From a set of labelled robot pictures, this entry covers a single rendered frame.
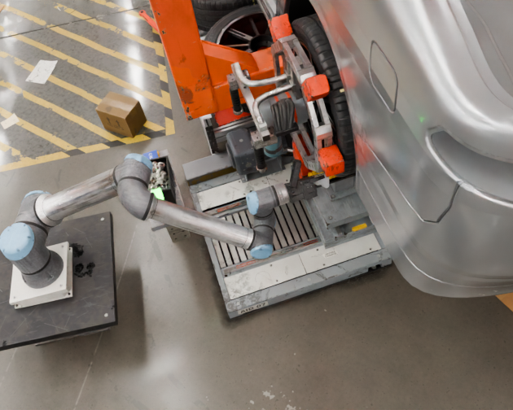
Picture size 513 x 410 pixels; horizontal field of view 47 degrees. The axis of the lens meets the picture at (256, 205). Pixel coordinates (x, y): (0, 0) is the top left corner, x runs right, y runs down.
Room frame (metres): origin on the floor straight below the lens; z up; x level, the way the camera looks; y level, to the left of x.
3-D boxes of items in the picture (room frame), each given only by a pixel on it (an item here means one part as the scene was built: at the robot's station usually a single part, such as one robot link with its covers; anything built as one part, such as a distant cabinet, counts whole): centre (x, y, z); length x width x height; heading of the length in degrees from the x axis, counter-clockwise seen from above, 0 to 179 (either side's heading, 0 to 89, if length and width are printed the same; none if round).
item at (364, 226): (1.71, -0.43, 0.13); 0.50 x 0.36 x 0.10; 8
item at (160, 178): (1.72, 0.42, 0.51); 0.20 x 0.14 x 0.13; 0
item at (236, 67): (1.77, -0.13, 1.03); 0.19 x 0.18 x 0.11; 98
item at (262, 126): (1.57, -0.15, 1.03); 0.19 x 0.18 x 0.11; 98
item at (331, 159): (1.37, -0.31, 0.85); 0.09 x 0.08 x 0.07; 8
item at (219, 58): (2.19, -0.16, 0.69); 0.52 x 0.17 x 0.35; 98
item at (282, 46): (1.69, -0.26, 0.85); 0.54 x 0.07 x 0.54; 8
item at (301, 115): (1.68, -0.19, 0.85); 0.21 x 0.14 x 0.14; 98
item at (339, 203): (1.71, -0.43, 0.32); 0.40 x 0.30 x 0.28; 8
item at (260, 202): (1.43, -0.03, 0.62); 0.12 x 0.09 x 0.10; 98
